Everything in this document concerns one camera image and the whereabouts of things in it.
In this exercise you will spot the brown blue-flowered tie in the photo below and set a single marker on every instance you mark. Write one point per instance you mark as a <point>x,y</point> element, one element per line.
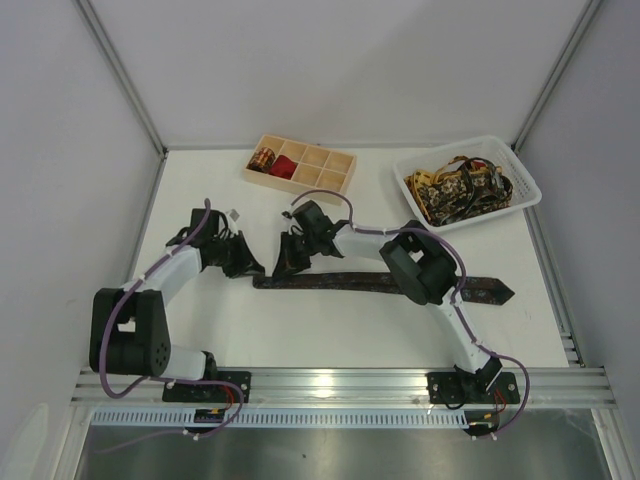
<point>479,290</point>

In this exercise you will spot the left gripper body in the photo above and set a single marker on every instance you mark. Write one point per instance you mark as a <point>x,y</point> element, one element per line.
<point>232,254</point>

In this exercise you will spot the wooden compartment box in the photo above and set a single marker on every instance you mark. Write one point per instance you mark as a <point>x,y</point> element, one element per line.
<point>327,171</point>

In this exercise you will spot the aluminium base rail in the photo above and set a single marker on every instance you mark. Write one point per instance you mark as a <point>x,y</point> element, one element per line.
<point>562,388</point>

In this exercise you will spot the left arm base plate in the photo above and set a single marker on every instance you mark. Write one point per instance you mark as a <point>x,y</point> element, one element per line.
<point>182,393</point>

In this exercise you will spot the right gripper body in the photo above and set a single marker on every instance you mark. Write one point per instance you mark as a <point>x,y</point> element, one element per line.
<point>297,245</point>

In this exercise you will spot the white plastic basket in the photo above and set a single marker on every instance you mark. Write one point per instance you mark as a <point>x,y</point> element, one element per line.
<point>525,194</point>

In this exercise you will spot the yellow patterned tie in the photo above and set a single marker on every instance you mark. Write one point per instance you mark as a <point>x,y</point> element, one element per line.
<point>448,189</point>

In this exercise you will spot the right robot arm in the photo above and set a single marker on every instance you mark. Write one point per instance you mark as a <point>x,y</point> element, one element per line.
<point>422,265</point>

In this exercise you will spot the aluminium frame post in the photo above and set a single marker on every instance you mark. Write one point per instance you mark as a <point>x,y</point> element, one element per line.
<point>579,30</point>
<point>116,66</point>

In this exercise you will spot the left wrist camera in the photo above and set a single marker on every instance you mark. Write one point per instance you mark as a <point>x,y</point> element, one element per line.
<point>232,216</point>

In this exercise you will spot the white slotted cable duct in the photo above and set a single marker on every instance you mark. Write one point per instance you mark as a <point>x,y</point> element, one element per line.
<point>193,418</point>

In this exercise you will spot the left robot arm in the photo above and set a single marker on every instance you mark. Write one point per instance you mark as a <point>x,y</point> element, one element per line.
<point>129,329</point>

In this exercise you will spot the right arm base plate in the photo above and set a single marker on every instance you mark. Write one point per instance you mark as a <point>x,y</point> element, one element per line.
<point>453,388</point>

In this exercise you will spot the right aluminium frame post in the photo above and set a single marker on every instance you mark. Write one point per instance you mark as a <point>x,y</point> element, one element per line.
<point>579,30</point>

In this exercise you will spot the rolled brown patterned tie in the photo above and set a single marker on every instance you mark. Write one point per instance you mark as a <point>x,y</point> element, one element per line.
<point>262,160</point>

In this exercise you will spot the left aluminium frame post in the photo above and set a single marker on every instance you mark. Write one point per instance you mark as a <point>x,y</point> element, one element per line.
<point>116,66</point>

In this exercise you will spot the rolled red tie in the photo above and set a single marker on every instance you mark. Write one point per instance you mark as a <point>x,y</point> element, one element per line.
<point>283,167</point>

